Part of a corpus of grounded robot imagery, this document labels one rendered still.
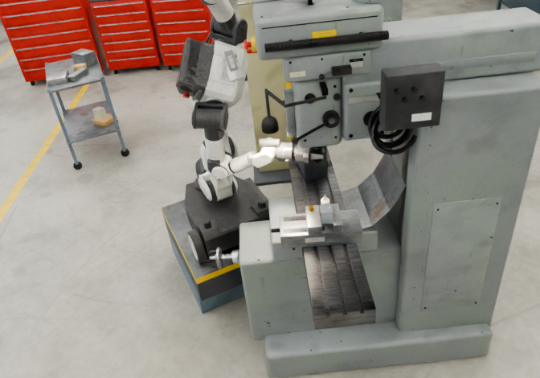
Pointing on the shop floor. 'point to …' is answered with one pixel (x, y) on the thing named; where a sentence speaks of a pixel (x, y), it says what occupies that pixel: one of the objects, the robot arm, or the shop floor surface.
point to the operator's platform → (215, 284)
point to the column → (463, 199)
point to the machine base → (370, 347)
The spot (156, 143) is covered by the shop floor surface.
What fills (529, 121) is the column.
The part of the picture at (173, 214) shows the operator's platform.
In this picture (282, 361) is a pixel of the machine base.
